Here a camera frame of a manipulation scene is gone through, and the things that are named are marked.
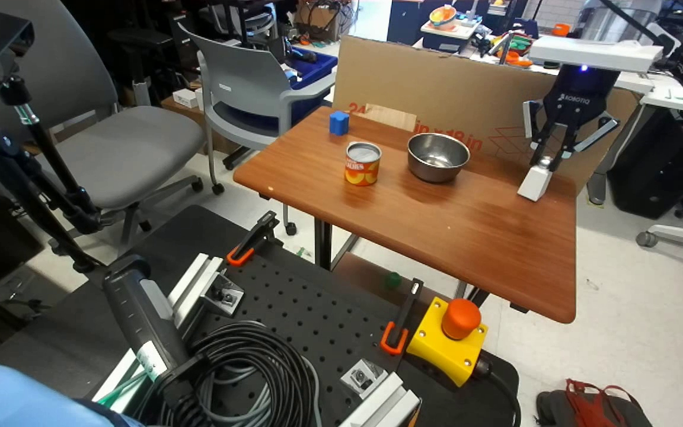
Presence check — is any white office chair base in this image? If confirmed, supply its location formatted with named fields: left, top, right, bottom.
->
left=636, top=220, right=683, bottom=321

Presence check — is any silver metal bowl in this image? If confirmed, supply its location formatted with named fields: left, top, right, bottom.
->
left=404, top=131, right=474, bottom=185

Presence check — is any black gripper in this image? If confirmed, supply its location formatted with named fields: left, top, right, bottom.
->
left=533, top=67, right=620, bottom=170

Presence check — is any yellow can with grey lid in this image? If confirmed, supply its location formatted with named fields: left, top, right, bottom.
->
left=340, top=139, right=384, bottom=190

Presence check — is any blue fabric object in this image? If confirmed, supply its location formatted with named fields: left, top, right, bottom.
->
left=0, top=361, right=146, bottom=427

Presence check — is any red and black bag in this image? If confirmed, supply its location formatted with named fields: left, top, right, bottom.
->
left=533, top=378, right=656, bottom=427

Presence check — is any small white bottle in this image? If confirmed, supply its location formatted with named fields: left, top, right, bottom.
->
left=514, top=153, right=555, bottom=204

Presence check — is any brown cardboard box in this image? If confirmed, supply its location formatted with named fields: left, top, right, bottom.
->
left=332, top=34, right=644, bottom=198

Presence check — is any black tripod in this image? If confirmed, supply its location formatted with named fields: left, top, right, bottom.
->
left=0, top=74, right=112, bottom=276

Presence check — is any orange and black clamp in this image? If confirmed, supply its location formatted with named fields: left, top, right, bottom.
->
left=377, top=278, right=426, bottom=359
left=223, top=208, right=282, bottom=271

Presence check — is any aluminium profile rail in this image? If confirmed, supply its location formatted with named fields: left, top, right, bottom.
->
left=337, top=370, right=421, bottom=427
left=89, top=252, right=230, bottom=405

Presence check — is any small black metal bracket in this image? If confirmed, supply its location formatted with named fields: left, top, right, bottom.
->
left=338, top=359, right=389, bottom=399
left=206, top=276, right=246, bottom=316

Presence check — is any blue storage bin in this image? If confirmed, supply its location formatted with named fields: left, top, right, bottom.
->
left=279, top=44, right=338, bottom=91

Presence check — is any blue plastic block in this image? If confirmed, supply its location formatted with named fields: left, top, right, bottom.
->
left=326, top=110, right=353, bottom=137

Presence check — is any orange bowl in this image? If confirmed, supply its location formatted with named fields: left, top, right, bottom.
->
left=426, top=3, right=459, bottom=25

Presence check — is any light grey plastic chair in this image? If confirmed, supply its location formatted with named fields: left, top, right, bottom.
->
left=172, top=19, right=337, bottom=197

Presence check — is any black coiled cable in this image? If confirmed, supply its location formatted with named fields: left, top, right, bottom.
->
left=150, top=317, right=325, bottom=427

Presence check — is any yellow emergency stop box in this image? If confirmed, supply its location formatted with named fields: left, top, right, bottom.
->
left=403, top=293, right=491, bottom=388

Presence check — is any black table leg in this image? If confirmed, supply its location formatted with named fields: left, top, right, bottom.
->
left=313, top=217, right=337, bottom=271

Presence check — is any black box-shaped device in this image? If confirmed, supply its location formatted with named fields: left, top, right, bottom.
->
left=101, top=254, right=193, bottom=381

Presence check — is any black perforated breadboard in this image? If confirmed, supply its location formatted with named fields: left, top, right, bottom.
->
left=0, top=204, right=522, bottom=427

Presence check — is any dark grey padded office chair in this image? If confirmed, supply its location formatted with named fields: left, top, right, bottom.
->
left=0, top=0, right=228, bottom=244

